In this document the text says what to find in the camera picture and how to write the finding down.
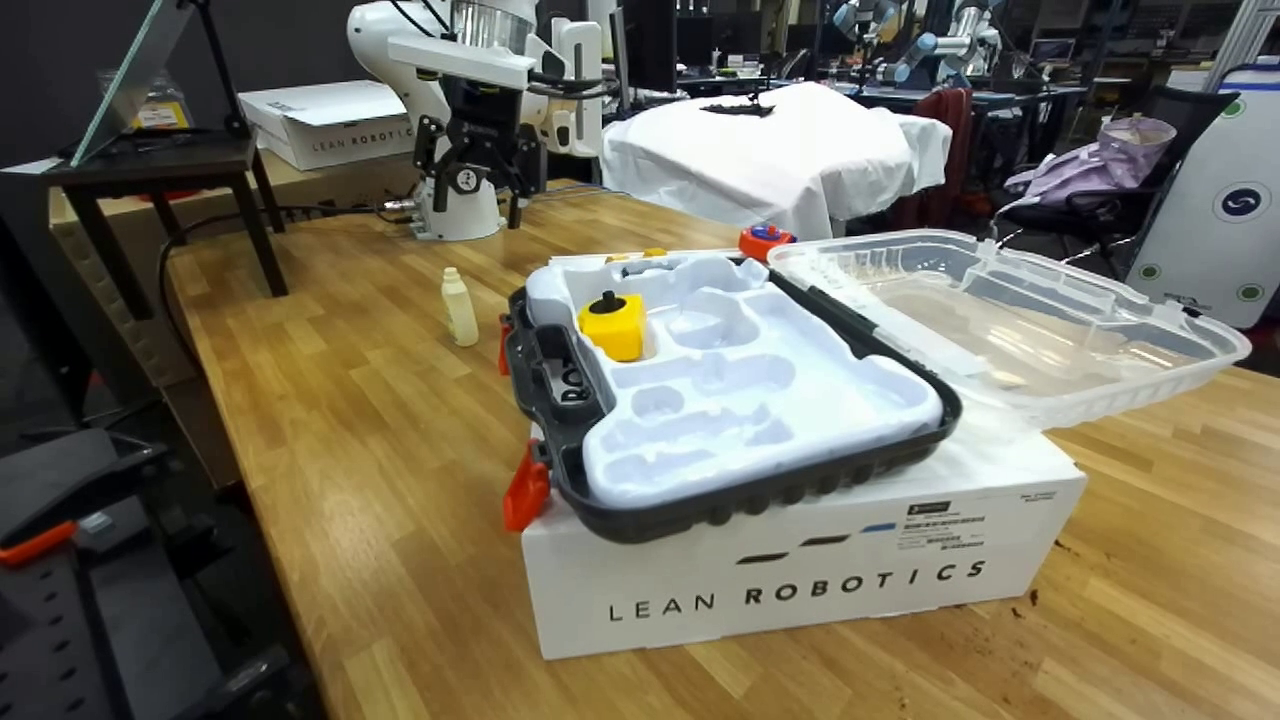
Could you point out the orange case latch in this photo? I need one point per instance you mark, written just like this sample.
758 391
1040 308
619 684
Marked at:
502 350
526 492

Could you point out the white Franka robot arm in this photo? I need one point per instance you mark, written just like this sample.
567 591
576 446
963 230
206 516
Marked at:
454 212

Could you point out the white Lean Robotics cardboard box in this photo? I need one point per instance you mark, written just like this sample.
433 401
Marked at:
802 574

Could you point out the white machine with round logo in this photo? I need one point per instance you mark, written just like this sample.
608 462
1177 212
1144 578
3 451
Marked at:
1215 240

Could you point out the yellow toy part black knob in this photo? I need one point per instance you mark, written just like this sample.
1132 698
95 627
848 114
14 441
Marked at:
619 327

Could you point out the dark red chair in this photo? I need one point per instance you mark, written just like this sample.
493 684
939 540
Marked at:
949 147

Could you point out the black perforated breadboard plate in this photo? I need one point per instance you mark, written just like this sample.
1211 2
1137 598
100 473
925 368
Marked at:
82 627

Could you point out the cream plastic bottle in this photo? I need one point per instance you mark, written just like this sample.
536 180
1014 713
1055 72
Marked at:
462 312

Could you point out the clear plastic case lid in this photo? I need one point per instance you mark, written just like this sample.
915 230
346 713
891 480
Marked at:
1014 320

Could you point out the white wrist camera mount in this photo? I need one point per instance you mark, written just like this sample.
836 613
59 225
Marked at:
493 66

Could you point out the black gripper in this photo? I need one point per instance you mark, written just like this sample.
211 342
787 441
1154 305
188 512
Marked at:
489 121

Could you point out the flat white box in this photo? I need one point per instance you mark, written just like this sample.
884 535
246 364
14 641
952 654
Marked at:
327 121

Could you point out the black case with white insert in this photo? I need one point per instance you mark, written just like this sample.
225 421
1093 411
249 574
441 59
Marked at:
695 401

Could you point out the black side table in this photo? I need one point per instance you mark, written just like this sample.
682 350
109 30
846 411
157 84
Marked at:
145 163

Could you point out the red plastic cap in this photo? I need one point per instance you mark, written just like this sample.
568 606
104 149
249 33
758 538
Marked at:
760 240

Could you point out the purple cloth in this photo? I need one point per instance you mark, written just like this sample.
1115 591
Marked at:
1093 167

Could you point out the white cloth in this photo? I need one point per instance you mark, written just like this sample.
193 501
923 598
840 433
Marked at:
772 153

